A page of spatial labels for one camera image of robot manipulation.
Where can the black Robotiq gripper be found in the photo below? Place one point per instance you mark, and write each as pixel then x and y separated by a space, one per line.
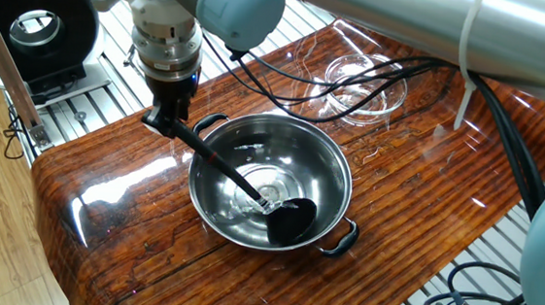
pixel 172 91

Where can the clear glass bowl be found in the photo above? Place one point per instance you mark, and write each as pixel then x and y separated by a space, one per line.
pixel 388 103

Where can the small metal hand tool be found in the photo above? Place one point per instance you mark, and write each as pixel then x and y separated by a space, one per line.
pixel 129 56

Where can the grey metal washer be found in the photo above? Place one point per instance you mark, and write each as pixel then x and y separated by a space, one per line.
pixel 79 117

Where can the wood-grain vinyl table cover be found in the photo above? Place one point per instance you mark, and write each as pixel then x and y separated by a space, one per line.
pixel 148 240

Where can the white zip tie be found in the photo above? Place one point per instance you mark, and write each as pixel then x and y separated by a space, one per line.
pixel 466 41

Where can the brown frame bar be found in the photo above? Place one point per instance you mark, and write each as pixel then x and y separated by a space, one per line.
pixel 2 58

